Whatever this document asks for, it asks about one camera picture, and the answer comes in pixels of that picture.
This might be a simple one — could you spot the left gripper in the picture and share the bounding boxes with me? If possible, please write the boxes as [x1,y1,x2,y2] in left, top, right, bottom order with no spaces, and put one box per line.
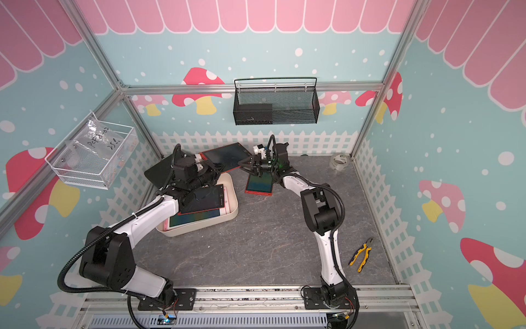
[189,159,226,192]

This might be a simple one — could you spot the cream plastic storage box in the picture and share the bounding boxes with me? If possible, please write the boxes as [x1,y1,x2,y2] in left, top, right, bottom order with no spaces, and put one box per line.
[156,174,239,237]

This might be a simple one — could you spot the white wire wall basket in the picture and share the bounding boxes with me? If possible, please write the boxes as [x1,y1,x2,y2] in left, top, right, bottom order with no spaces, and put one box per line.
[45,112,139,190]

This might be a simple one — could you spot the black case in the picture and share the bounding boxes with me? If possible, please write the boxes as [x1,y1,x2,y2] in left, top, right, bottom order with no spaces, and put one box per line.
[144,157,175,189]

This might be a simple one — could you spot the clear plastic bag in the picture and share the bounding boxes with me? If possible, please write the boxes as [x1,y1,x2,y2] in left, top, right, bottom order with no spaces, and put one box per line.
[62,119,123,173]

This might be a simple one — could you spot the black box in basket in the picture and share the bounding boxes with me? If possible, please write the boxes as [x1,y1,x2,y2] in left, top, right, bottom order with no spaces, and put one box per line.
[233,104,273,126]

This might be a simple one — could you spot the black mesh wall basket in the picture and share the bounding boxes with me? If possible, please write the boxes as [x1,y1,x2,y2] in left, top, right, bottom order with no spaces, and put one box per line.
[234,77,320,125]

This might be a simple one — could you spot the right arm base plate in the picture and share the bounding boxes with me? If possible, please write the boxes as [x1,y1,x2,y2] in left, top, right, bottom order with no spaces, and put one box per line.
[300,286,360,310]

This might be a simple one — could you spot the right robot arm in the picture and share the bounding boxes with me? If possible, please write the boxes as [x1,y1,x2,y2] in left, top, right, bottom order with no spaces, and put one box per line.
[238,135,358,310]

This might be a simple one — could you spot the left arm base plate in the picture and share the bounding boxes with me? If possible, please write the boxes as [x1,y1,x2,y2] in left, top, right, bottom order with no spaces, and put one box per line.
[138,288,197,311]

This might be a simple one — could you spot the yellow black pliers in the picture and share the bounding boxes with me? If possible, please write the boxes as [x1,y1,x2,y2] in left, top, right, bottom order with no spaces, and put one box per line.
[348,237,374,273]

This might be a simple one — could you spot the clear tape roll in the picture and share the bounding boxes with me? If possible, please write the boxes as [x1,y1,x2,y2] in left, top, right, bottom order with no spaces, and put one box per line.
[330,154,351,171]

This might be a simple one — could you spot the red writing tablet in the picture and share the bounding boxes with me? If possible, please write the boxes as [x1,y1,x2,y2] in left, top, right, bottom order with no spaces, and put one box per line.
[245,172,273,196]
[201,143,251,172]
[179,185,225,214]

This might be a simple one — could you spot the pink writing tablet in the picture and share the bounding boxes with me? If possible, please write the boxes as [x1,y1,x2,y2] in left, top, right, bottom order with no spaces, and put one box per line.
[163,208,228,231]

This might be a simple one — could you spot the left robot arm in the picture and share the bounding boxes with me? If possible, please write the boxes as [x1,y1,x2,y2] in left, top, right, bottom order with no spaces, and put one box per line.
[57,154,223,308]

